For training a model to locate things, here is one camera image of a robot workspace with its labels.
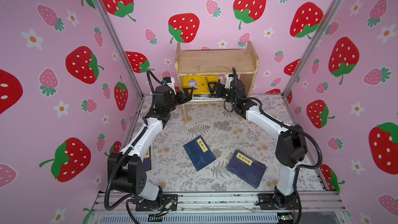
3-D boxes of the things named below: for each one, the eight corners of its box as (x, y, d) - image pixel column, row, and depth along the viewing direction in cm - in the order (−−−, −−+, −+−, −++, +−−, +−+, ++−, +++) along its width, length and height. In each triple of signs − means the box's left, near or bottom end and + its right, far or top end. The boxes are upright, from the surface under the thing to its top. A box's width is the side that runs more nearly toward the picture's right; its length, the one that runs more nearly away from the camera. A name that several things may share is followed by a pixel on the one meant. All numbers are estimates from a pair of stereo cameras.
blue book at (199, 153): (197, 171, 86) (197, 170, 84) (183, 146, 96) (182, 144, 94) (216, 160, 90) (216, 158, 88) (200, 136, 100) (200, 135, 98)
